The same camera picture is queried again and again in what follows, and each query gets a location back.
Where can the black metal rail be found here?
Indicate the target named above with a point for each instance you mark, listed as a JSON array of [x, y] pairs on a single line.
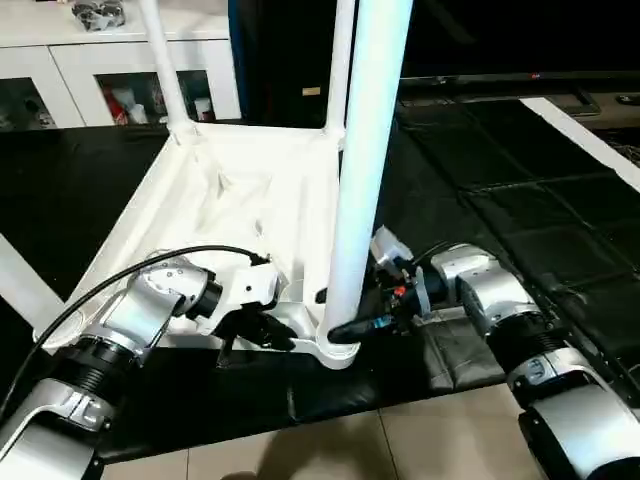
[[520, 82]]

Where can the small tan block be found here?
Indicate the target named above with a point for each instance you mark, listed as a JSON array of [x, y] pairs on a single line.
[[312, 92]]

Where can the grey left robot foot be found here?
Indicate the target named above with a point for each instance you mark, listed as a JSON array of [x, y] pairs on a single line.
[[240, 476]]

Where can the black remote control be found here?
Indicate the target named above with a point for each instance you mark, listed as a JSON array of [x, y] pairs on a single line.
[[628, 98]]

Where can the white glass-door cabinet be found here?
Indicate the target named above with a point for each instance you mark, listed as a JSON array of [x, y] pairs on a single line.
[[50, 55]]

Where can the white plastic table top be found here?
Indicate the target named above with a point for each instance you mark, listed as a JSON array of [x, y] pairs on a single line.
[[230, 190]]

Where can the black work mat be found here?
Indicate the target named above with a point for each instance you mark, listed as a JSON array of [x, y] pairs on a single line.
[[520, 220]]

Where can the grey object on cabinet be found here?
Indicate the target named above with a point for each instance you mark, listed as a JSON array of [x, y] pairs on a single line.
[[98, 13]]

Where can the white edge strip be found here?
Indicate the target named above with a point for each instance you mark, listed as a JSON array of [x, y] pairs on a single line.
[[585, 135]]

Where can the white plastic table leg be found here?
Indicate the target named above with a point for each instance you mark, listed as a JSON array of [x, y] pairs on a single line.
[[365, 150], [340, 70], [165, 70], [28, 285]]

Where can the red bottle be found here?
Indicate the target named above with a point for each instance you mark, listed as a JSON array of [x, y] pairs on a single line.
[[112, 104]]

